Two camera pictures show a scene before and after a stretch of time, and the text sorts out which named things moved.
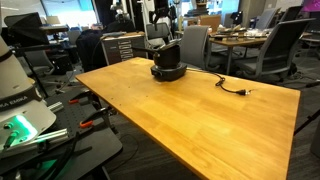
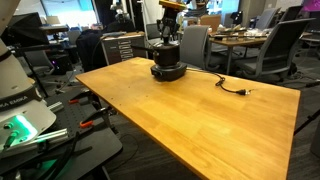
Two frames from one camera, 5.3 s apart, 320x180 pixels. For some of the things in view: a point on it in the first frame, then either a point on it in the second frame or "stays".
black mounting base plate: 80,139 stays
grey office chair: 196,47 stays
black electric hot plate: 162,74 stays
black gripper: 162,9 → 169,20
